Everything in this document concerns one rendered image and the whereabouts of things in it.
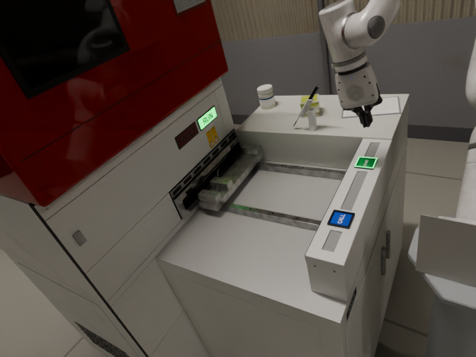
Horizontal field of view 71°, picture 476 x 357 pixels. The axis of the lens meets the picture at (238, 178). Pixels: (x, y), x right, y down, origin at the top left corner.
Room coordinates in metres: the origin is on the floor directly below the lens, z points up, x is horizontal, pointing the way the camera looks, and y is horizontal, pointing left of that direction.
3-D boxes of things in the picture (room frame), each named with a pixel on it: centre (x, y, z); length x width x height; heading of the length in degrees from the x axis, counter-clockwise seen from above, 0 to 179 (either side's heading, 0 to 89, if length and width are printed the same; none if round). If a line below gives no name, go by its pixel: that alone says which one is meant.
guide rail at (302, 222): (0.87, -0.05, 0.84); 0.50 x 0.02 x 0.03; 50
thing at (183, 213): (1.13, 0.09, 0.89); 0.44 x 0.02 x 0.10; 140
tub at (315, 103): (1.25, -0.37, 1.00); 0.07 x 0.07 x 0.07; 68
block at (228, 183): (1.05, 0.07, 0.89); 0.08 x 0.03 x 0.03; 50
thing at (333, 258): (0.72, -0.31, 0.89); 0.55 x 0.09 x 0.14; 140
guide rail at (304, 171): (1.08, -0.22, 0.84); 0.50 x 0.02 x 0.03; 50
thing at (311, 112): (1.12, -0.32, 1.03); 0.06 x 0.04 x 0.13; 50
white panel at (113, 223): (1.00, 0.22, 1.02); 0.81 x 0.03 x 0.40; 140
